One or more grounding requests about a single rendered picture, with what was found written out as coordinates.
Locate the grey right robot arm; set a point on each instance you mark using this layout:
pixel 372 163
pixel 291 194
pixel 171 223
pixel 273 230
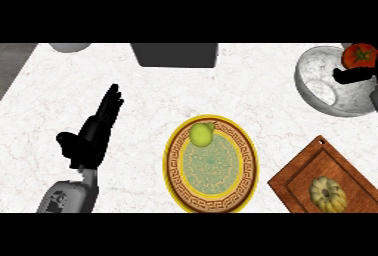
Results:
pixel 373 101

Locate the white marble bowl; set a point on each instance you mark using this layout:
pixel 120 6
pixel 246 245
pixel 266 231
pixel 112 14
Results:
pixel 319 86

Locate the pale yellow squash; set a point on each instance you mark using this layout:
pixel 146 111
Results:
pixel 328 194

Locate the yellow patterned plate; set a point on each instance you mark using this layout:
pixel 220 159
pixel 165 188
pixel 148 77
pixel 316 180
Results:
pixel 211 173

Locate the dark grey box appliance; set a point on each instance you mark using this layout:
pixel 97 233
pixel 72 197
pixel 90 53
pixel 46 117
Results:
pixel 176 55

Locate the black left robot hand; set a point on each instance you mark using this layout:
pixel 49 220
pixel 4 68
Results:
pixel 93 133

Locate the brown wooden cutting board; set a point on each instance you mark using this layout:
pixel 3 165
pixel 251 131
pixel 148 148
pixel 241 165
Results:
pixel 300 186

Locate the pale grey round object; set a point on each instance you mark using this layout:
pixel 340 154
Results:
pixel 69 46

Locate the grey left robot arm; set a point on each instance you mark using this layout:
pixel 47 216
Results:
pixel 68 196

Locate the red tomato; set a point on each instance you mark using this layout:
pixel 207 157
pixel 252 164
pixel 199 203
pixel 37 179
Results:
pixel 362 56

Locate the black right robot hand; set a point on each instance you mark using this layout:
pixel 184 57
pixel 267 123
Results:
pixel 351 76

